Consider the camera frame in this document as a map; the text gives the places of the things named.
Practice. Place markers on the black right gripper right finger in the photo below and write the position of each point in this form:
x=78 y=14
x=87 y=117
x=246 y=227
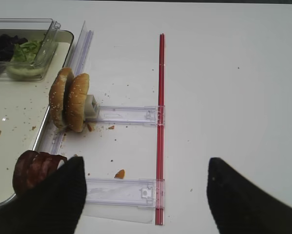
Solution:
x=240 y=207

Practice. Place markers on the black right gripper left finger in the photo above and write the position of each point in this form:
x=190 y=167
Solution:
x=52 y=207

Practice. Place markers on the brown meat patty stack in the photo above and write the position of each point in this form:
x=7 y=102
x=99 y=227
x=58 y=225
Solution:
x=32 y=168

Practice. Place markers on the shredded green lettuce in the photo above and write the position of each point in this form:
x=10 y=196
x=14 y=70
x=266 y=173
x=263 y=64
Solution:
x=27 y=51

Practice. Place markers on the white pusher block right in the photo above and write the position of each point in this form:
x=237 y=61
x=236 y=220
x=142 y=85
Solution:
x=91 y=108

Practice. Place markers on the metal serving tray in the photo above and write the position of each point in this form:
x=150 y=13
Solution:
x=24 y=113

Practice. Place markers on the sesame bun top, outer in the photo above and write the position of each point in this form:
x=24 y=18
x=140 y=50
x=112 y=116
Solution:
x=58 y=96

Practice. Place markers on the sesame bun , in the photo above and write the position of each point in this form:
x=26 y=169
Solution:
x=74 y=108
x=58 y=96

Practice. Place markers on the sesame bun top, inner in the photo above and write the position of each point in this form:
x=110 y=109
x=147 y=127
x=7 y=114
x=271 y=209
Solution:
x=74 y=108

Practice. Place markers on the clear plastic container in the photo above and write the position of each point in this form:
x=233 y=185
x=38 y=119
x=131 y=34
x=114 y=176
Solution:
x=31 y=29

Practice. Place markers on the shredded purple cabbage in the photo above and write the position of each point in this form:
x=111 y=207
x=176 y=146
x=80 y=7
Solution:
x=7 y=45

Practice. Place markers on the clear right lower divider rail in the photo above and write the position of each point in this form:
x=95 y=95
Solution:
x=145 y=193

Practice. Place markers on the clear divider rail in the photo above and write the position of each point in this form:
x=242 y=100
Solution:
x=148 y=115
x=145 y=193

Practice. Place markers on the right red rail strip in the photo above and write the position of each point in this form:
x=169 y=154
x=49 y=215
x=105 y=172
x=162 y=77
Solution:
x=161 y=129

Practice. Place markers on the clear right upper divider rail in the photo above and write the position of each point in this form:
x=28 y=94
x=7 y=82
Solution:
x=148 y=115

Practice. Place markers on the clear right long rail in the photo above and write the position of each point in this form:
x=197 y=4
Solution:
x=49 y=137

